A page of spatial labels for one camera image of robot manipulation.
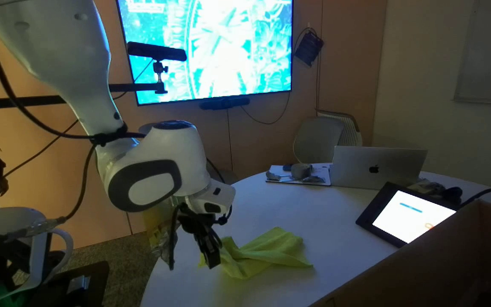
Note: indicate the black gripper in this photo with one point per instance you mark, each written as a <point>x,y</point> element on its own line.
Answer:
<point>201,224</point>

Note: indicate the yellow-green towel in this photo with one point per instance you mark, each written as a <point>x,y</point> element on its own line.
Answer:
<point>276,248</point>

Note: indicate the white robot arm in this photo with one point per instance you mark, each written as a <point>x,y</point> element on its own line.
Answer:
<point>63,45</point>

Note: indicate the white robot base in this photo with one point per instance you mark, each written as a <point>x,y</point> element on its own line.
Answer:
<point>34,244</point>

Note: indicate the cardboard box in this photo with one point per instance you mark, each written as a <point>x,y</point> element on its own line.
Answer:
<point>449,266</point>

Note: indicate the papers on table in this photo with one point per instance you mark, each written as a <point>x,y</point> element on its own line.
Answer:
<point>304,174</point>

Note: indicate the silver laptop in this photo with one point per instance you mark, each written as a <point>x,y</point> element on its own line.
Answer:
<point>370,167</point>

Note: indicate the black tablet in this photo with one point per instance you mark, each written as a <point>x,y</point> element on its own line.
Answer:
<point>397,215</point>

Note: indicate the white chair at wall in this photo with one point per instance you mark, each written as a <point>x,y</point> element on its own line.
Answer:
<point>317,137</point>

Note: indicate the wall television screen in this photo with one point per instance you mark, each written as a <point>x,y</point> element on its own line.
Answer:
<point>234,48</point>

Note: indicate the black camera on boom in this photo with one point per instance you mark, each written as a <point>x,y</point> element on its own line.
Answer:
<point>155,53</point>

